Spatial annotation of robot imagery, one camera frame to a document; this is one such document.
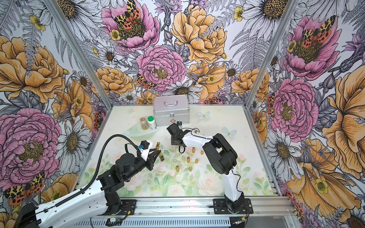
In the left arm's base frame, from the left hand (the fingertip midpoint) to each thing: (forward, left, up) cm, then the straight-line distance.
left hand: (158, 153), depth 76 cm
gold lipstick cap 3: (-3, -18, -15) cm, 23 cm away
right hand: (+15, -10, -15) cm, 23 cm away
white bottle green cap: (+30, +9, -8) cm, 32 cm away
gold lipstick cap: (+8, -25, -15) cm, 31 cm away
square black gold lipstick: (+4, 0, -12) cm, 12 cm away
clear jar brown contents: (+30, +15, -13) cm, 36 cm away
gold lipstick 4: (-3, -10, -14) cm, 17 cm away
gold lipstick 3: (+2, -16, -14) cm, 21 cm away
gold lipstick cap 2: (+2, -22, -15) cm, 26 cm away
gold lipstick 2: (+9, -20, -14) cm, 26 cm away
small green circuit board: (-27, +22, -19) cm, 40 cm away
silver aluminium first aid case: (+37, -5, -5) cm, 38 cm away
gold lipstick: (+1, -1, +6) cm, 6 cm away
